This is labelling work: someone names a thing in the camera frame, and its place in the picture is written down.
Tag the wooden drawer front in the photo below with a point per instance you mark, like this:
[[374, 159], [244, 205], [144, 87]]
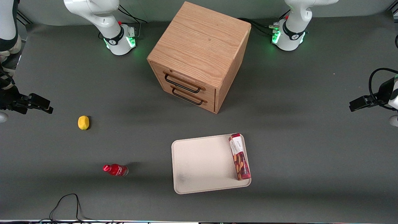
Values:
[[210, 92], [211, 106]]

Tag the yellow lemon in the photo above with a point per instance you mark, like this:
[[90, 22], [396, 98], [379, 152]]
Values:
[[83, 122]]

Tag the red soda bottle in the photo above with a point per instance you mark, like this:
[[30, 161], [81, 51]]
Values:
[[116, 170]]

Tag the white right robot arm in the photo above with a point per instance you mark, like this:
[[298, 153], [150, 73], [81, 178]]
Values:
[[105, 18]]

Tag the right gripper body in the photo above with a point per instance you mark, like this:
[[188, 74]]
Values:
[[9, 100]]

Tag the beige plastic tray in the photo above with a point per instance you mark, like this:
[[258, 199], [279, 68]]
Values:
[[202, 161]]

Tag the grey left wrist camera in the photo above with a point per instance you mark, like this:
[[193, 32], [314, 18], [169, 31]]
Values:
[[394, 120]]

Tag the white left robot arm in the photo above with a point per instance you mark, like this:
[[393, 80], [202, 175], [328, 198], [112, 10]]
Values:
[[293, 28]]

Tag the red tartan cookie box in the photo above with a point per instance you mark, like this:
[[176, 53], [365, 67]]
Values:
[[241, 161]]

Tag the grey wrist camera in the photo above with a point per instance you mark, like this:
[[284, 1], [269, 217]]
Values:
[[394, 120], [2, 117]]

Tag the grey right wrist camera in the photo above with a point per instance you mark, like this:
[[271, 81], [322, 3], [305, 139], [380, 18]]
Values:
[[2, 117]]

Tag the black metal frame bar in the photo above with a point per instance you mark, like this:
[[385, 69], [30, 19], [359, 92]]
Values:
[[24, 17], [395, 12]]

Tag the wooden drawer cabinet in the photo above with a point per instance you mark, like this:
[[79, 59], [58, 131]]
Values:
[[202, 40]]

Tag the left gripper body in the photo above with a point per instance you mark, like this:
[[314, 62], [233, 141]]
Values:
[[383, 93]]

